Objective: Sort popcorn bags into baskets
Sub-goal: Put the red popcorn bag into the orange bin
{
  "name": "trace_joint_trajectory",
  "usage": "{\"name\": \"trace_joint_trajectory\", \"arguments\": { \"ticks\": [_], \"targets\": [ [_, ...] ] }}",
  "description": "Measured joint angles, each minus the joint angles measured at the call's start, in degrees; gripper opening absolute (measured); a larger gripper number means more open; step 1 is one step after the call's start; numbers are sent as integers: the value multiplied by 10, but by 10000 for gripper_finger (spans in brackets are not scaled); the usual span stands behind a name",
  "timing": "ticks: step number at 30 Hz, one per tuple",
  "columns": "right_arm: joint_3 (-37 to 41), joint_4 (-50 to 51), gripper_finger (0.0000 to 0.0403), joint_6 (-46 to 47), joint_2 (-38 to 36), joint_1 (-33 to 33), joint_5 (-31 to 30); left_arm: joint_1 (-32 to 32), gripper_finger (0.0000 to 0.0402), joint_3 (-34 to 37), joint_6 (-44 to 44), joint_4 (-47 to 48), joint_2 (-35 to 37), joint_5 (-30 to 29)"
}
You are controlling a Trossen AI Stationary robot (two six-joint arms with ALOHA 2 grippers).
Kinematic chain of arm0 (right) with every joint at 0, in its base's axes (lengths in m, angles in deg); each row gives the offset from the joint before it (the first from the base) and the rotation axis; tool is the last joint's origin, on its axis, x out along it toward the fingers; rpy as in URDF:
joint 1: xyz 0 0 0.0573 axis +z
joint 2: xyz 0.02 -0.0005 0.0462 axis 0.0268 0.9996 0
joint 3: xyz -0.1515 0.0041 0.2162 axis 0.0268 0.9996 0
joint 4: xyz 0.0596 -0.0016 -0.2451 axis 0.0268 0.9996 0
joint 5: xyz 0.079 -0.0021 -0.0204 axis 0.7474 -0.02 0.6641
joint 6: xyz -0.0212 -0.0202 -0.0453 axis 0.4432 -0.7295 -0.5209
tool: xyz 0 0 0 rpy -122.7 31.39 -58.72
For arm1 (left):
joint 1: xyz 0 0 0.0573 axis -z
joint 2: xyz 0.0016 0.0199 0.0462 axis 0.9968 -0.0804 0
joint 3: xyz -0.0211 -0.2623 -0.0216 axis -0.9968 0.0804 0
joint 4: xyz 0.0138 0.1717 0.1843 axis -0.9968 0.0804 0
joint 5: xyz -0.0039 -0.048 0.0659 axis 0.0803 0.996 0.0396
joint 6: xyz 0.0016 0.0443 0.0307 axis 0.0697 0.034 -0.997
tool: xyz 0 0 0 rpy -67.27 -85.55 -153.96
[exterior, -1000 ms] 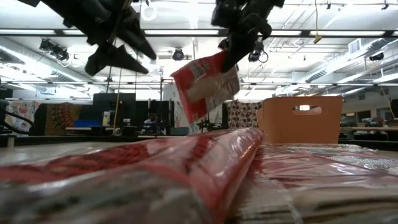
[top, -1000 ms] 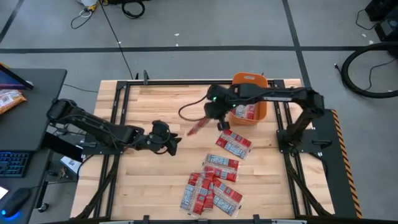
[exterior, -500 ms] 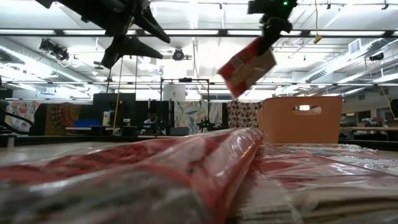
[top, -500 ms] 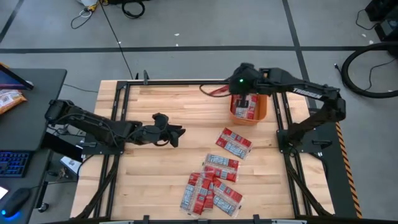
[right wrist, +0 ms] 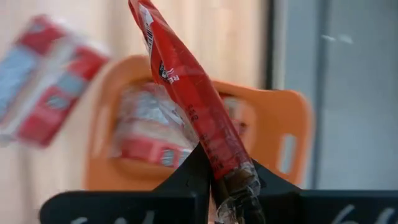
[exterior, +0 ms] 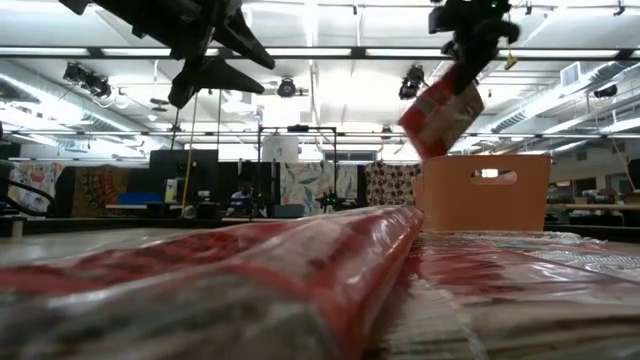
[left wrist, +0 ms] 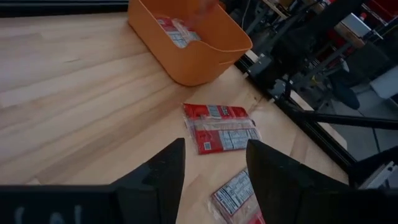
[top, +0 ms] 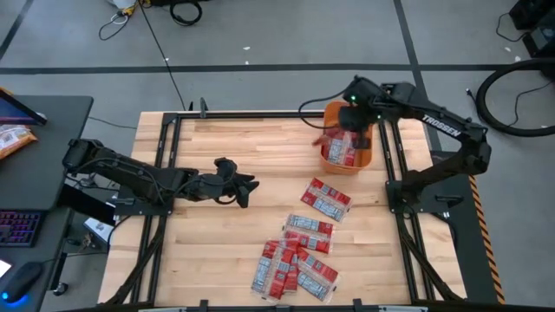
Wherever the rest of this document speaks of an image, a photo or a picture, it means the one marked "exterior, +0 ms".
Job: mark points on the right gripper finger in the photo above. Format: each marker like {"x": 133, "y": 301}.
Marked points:
{"x": 470, "y": 67}

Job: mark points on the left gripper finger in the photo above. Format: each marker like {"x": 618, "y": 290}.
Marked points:
{"x": 242, "y": 40}
{"x": 215, "y": 77}

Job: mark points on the red popcorn bag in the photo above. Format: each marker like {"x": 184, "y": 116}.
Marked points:
{"x": 200, "y": 280}
{"x": 500, "y": 290}
{"x": 435, "y": 120}

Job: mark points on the yellow hanging hook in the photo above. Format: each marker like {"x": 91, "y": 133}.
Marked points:
{"x": 511, "y": 62}

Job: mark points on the black upright panel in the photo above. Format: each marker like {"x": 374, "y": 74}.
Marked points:
{"x": 200, "y": 170}

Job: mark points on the white cylinder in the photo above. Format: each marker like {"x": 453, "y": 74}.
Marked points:
{"x": 280, "y": 149}

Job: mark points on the black ceiling fixture cluster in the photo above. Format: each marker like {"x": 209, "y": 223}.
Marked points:
{"x": 95, "y": 85}

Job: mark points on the person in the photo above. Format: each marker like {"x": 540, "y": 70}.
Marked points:
{"x": 243, "y": 202}

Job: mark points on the orange plastic basket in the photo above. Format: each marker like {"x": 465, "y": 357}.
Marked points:
{"x": 450, "y": 200}

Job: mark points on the brown dotted cloth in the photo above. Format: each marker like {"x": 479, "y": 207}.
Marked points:
{"x": 390, "y": 182}

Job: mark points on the leaf print cloth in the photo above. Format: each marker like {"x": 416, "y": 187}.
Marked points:
{"x": 305, "y": 185}

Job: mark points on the blue box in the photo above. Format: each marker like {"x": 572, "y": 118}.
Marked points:
{"x": 140, "y": 198}

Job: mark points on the orange brown patterned cloth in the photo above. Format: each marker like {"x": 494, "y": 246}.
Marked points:
{"x": 100, "y": 187}

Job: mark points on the wooden table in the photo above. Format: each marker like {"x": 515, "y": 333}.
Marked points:
{"x": 590, "y": 206}

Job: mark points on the floral print cloth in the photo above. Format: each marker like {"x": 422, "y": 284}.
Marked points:
{"x": 35, "y": 182}

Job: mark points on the long black horizontal rail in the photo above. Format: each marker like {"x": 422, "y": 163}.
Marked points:
{"x": 225, "y": 134}

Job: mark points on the round black ceiling camera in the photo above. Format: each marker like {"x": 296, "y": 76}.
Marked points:
{"x": 287, "y": 88}

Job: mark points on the black metal stand frame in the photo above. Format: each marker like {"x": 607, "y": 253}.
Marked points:
{"x": 297, "y": 128}

